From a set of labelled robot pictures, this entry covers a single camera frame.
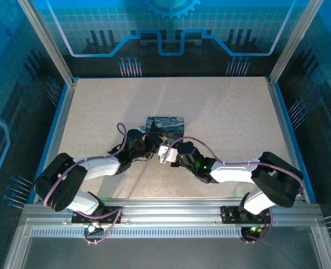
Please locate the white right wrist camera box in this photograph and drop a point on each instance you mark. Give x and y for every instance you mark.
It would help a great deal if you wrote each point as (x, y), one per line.
(165, 155)

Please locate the slotted metal vent strip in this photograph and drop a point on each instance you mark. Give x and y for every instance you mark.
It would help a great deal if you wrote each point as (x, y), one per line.
(168, 232)

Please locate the aluminium frame post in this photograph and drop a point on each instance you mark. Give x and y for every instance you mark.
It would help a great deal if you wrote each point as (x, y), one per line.
(294, 39)
(46, 42)

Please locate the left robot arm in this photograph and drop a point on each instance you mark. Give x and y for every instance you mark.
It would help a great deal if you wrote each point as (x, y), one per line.
(98, 168)

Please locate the aluminium side rail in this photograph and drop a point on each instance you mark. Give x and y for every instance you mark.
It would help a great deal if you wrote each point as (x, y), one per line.
(287, 131)
(57, 131)

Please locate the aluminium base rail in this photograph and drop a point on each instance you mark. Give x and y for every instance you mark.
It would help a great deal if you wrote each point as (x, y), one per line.
(171, 208)

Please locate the starry night print box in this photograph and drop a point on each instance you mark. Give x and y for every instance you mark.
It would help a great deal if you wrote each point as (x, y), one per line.
(165, 124)

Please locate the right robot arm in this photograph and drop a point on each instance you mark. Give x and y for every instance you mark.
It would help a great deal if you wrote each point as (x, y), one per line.
(232, 173)

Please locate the brass padlock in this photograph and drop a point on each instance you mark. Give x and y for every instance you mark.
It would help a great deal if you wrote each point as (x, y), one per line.
(163, 137)

